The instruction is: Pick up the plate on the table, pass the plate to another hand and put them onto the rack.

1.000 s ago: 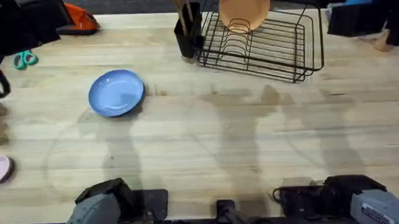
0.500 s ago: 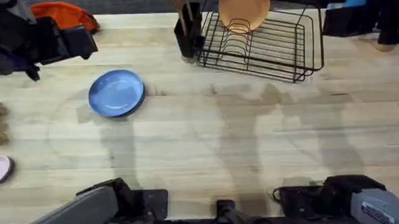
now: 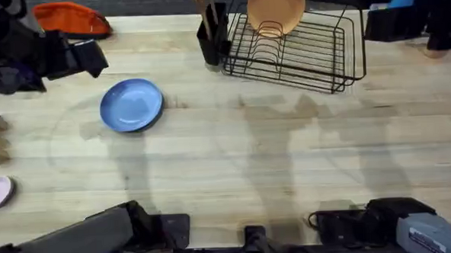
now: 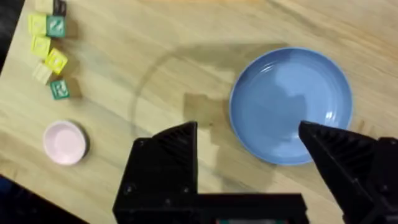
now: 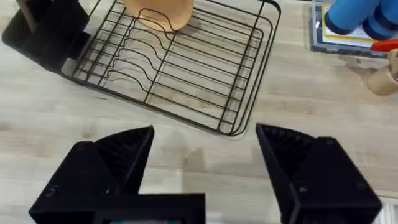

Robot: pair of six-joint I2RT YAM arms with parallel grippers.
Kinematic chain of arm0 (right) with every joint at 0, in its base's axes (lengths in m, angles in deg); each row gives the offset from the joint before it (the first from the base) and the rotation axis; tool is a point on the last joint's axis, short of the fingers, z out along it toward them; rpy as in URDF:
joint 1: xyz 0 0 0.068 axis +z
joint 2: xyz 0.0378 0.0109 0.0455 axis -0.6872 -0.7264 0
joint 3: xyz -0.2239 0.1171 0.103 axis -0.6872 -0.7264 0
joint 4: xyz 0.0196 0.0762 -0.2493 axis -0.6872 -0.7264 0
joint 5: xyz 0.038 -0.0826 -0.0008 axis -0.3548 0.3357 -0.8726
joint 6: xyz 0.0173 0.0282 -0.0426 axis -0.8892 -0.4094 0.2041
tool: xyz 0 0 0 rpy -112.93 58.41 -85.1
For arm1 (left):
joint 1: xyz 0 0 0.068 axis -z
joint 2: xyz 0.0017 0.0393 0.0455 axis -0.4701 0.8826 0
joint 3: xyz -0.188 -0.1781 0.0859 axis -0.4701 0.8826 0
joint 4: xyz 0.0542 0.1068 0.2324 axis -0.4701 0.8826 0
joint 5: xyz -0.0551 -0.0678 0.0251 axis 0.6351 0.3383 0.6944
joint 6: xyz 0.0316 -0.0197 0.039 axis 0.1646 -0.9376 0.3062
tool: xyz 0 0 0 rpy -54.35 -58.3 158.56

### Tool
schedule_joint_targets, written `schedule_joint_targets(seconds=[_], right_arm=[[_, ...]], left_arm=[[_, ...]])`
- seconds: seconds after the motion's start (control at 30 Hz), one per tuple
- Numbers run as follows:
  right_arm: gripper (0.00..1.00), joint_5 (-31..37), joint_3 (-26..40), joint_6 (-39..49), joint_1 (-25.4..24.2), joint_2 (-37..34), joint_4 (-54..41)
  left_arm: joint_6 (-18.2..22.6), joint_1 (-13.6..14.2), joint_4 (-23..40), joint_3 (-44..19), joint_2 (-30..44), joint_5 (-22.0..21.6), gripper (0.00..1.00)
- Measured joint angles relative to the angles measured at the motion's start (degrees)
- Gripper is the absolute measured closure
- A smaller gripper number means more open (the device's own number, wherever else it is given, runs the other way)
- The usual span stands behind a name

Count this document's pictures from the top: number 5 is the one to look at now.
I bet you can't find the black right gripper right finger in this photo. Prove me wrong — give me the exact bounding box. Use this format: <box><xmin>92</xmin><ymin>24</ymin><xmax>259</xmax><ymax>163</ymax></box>
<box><xmin>255</xmin><ymin>123</ymin><xmax>383</xmax><ymax>224</ymax></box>

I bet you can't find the black wire dish rack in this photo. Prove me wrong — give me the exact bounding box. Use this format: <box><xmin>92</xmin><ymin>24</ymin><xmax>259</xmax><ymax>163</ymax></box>
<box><xmin>61</xmin><ymin>0</ymin><xmax>282</xmax><ymax>137</ymax></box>

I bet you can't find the red handled tool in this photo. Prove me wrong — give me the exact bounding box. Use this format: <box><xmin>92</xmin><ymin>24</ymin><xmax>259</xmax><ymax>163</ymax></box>
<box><xmin>369</xmin><ymin>39</ymin><xmax>398</xmax><ymax>52</ymax></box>

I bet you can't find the black cutlery holder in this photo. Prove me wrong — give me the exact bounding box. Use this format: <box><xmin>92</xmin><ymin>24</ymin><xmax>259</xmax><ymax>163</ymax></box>
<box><xmin>1</xmin><ymin>0</ymin><xmax>91</xmax><ymax>75</ymax></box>

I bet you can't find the clear plastic parts box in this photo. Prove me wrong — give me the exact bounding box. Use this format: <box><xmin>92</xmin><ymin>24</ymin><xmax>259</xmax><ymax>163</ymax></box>
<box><xmin>310</xmin><ymin>1</ymin><xmax>398</xmax><ymax>59</ymax></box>

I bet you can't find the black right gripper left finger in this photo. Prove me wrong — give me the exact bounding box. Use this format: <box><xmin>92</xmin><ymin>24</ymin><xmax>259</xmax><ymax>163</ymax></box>
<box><xmin>28</xmin><ymin>125</ymin><xmax>155</xmax><ymax>215</ymax></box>

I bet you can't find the beige tape roll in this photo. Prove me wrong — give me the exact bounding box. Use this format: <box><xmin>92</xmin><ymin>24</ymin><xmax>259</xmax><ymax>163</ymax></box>
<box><xmin>366</xmin><ymin>49</ymin><xmax>398</xmax><ymax>96</ymax></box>

